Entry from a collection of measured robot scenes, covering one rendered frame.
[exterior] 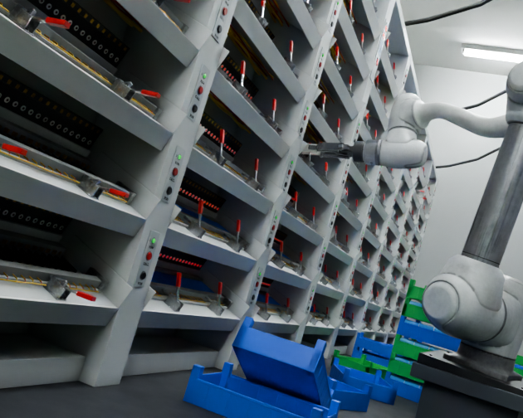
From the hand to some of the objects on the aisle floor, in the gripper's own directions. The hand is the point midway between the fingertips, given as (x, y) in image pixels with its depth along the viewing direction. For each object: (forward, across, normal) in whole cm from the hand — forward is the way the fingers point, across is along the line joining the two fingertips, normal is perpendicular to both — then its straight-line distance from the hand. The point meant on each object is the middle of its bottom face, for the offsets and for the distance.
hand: (310, 149), depth 222 cm
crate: (-19, -61, -77) cm, 100 cm away
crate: (-13, +97, -83) cm, 128 cm away
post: (+19, -23, -78) cm, 84 cm away
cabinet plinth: (+21, +12, -78) cm, 82 cm away
